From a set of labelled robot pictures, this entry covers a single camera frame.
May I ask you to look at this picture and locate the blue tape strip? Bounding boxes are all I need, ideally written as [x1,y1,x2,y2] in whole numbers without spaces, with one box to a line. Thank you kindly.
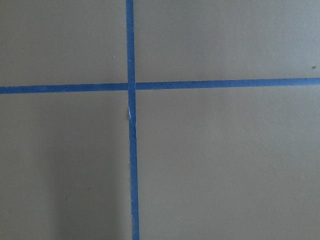
[0,77,320,95]
[125,0,141,240]

